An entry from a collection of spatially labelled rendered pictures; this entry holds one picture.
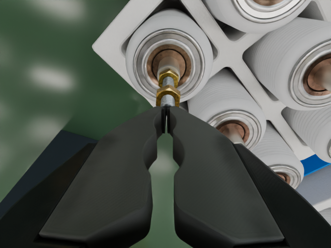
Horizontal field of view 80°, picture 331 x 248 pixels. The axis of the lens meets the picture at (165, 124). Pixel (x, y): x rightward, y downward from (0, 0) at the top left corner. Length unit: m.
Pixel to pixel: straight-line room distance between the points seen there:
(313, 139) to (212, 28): 0.20
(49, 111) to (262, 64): 0.52
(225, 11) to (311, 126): 0.20
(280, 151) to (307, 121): 0.06
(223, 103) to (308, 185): 0.40
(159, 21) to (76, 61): 0.34
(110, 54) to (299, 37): 0.23
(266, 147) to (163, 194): 0.49
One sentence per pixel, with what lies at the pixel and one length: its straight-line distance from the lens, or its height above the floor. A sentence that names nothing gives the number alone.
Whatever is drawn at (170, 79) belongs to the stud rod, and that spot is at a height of 0.30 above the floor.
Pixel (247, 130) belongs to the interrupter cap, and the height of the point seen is 0.25.
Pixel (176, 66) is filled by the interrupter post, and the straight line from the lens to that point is 0.19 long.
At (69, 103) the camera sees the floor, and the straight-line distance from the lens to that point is 0.58.
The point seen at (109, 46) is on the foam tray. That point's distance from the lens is 0.30.
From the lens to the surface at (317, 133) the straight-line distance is 0.34.
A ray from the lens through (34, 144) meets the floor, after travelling 0.72.
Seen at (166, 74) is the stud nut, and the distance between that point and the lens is 0.18.
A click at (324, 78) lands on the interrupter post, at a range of 0.26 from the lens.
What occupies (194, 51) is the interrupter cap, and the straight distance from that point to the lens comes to 0.21.
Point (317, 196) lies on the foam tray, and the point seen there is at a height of 0.16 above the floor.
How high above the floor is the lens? 0.46
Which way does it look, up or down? 57 degrees down
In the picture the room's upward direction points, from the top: 177 degrees counter-clockwise
